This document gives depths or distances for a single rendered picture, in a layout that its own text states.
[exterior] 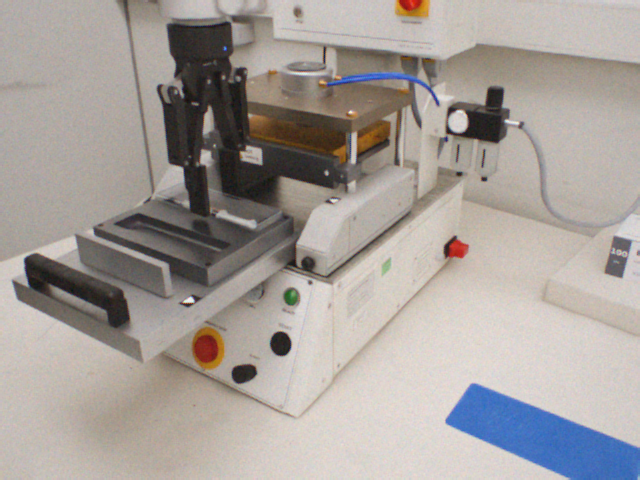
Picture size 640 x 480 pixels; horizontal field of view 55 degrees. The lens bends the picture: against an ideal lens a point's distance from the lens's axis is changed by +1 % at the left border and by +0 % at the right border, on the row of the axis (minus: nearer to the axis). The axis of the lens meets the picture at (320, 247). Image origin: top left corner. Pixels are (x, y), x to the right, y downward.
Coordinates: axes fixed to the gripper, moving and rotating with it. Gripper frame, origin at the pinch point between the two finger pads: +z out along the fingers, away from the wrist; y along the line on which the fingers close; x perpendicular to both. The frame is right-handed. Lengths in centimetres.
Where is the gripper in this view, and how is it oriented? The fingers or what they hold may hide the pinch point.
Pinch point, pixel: (214, 184)
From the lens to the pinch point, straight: 82.8
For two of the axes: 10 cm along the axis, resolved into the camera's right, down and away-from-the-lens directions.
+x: 8.3, 2.6, -5.0
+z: 0.1, 8.8, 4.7
